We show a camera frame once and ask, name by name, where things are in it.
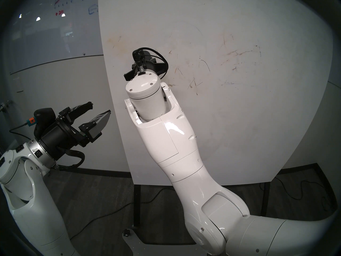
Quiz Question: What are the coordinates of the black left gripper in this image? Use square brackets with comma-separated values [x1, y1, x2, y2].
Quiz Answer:
[35, 101, 111, 160]

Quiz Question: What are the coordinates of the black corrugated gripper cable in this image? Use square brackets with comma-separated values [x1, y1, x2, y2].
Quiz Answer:
[56, 147, 85, 170]

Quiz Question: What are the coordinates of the thin black right camera cable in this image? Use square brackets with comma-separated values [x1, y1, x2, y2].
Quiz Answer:
[136, 47, 169, 79]

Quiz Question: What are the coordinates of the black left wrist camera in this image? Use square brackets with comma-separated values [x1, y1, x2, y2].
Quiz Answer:
[26, 107, 56, 137]

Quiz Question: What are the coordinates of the white freestanding whiteboard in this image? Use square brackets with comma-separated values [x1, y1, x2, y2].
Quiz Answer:
[97, 0, 334, 186]

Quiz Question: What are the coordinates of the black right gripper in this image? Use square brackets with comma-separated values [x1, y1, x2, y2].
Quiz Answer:
[124, 59, 169, 82]

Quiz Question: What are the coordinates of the wall-mounted glass board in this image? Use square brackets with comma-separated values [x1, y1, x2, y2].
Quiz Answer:
[5, 0, 104, 75]

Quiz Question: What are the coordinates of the thin black left camera cable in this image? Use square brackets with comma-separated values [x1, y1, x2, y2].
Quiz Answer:
[9, 122, 32, 141]

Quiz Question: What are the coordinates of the black floor cable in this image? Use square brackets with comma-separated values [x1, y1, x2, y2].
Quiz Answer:
[274, 177, 333, 212]
[70, 186, 176, 240]

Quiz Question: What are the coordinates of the thin black camera cable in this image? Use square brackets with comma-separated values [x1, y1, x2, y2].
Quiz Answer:
[136, 47, 169, 79]
[9, 122, 32, 141]

